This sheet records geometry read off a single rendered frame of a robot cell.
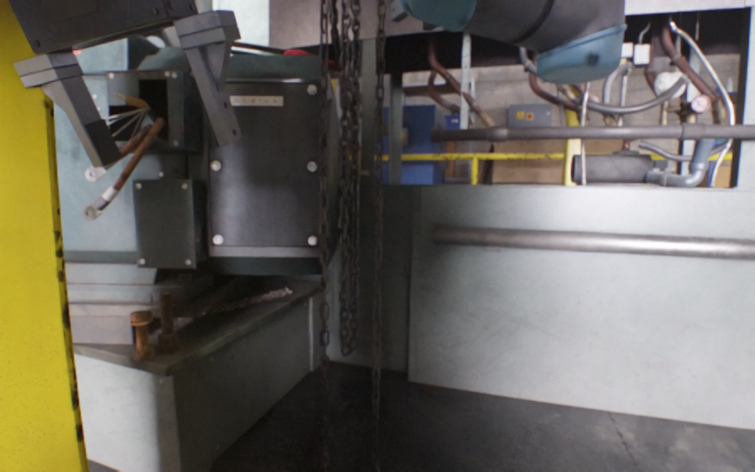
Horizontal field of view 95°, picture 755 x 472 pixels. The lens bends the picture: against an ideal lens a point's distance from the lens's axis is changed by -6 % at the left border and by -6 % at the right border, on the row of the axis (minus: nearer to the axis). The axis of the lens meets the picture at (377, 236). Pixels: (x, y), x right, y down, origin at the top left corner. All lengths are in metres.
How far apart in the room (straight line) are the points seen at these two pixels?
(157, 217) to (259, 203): 0.17
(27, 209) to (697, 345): 1.29
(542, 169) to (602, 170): 2.64
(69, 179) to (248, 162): 0.34
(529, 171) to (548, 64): 3.43
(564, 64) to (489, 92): 5.71
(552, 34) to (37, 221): 0.50
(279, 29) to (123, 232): 0.85
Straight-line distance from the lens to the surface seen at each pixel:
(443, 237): 0.97
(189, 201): 0.70
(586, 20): 0.39
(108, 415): 0.97
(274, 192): 0.71
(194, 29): 0.35
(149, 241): 0.74
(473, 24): 0.34
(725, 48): 1.68
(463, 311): 1.10
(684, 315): 1.19
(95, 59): 0.89
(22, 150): 0.47
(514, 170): 3.82
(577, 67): 0.40
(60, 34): 0.41
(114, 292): 0.84
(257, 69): 0.78
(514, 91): 6.09
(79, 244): 0.89
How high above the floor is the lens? 0.57
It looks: 7 degrees down
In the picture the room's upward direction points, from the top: 1 degrees clockwise
